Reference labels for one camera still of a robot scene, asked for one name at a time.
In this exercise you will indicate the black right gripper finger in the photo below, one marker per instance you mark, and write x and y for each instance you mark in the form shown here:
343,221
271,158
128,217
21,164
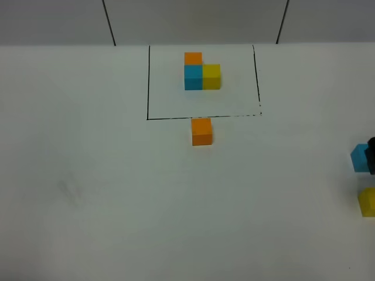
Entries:
370,155

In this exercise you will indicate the template yellow cube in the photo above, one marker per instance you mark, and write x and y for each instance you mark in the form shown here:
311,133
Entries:
211,77

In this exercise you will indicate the template blue cube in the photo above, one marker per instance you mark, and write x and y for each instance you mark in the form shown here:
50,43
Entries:
193,77

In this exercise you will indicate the template orange cube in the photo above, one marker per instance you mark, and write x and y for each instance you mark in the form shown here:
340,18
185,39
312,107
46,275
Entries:
193,58

